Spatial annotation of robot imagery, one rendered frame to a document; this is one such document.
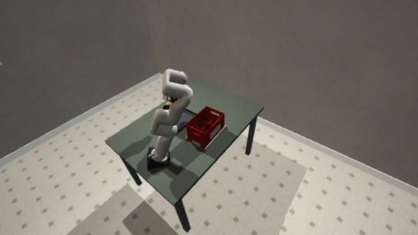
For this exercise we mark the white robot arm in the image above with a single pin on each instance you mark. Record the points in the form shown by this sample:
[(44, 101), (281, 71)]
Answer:
[(162, 118)]

